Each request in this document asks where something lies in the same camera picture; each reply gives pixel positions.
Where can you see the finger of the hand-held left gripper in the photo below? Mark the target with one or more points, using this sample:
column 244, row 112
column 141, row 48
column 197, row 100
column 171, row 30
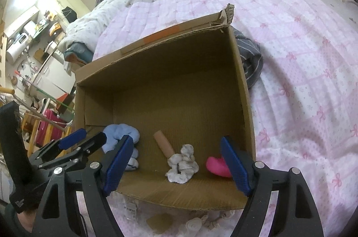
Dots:
column 71, row 139
column 92, row 142

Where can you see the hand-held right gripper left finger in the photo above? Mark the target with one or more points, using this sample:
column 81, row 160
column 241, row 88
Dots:
column 117, row 167

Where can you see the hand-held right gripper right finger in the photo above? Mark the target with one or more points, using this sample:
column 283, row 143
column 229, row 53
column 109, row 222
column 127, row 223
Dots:
column 235, row 164

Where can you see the pink soft sock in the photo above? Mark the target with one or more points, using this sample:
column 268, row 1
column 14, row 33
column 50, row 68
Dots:
column 215, row 165

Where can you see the blue fluffy socks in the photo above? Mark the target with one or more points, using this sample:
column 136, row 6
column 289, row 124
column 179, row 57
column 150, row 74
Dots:
column 117, row 132

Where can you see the peach sock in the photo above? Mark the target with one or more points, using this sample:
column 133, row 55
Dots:
column 163, row 143

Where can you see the cream spotted scrunchie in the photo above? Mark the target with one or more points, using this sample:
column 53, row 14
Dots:
column 181, row 167

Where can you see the brown cardboard box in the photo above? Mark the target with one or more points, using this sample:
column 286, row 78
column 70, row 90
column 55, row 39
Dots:
column 181, row 86

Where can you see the person's left forearm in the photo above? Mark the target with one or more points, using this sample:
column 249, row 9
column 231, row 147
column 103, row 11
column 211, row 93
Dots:
column 23, row 221

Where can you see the red suitcase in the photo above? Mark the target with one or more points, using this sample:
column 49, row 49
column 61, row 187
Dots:
column 50, row 128

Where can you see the clear plastic bag with label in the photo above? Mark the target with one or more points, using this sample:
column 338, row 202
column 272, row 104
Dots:
column 130, row 207

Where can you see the yellow wooden rack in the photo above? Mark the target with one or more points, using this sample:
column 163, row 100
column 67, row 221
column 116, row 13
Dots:
column 30, row 125

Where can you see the beige crumpled sock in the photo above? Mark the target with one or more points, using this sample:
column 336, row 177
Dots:
column 216, row 221

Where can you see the white kitchen cabinet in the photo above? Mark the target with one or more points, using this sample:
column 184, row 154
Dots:
column 49, row 77

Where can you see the small brown cardboard scrap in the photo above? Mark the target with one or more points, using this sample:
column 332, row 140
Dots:
column 159, row 221

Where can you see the white rolled sock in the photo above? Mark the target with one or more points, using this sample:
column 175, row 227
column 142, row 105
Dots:
column 194, row 224

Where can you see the blue orange cushion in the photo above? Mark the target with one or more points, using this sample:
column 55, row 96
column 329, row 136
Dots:
column 78, row 54

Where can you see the dark striped cloth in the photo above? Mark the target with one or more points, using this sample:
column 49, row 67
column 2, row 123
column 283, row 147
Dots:
column 250, row 58

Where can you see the pink bow printed blanket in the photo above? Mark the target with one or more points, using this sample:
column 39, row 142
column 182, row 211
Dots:
column 293, row 72

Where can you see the white floral duvet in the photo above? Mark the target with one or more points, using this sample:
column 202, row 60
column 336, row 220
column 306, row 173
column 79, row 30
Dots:
column 92, row 19

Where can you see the white wall cabinet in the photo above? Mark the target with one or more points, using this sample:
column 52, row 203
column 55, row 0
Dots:
column 21, row 20

